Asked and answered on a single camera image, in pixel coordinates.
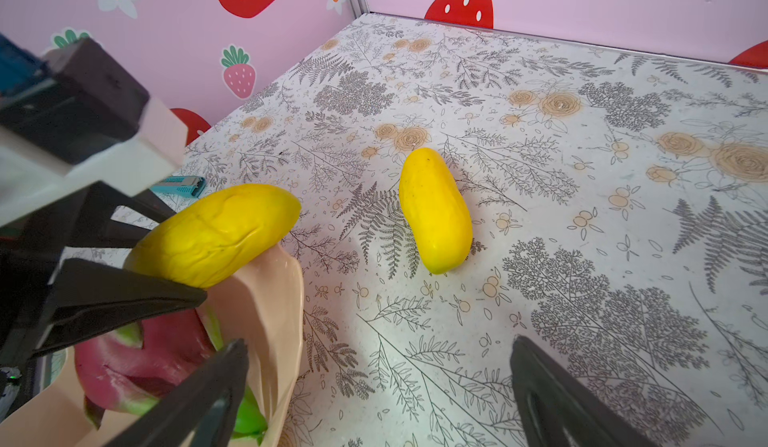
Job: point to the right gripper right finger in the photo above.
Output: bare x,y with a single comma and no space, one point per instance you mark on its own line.
556,409

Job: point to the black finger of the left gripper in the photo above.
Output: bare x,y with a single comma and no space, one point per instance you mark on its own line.
88,299

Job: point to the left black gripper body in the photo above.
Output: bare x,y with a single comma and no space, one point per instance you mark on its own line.
30,262

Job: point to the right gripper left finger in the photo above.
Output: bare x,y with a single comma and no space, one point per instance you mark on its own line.
201,411

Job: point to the pink dragon fruit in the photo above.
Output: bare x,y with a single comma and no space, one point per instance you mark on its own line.
132,368

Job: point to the yellow fake fruit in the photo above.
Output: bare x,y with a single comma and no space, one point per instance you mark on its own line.
213,238
435,210

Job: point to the pink scalloped fruit bowl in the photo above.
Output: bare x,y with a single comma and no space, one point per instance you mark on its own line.
261,303

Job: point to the teal utility knife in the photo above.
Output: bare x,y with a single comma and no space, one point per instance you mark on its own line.
190,187

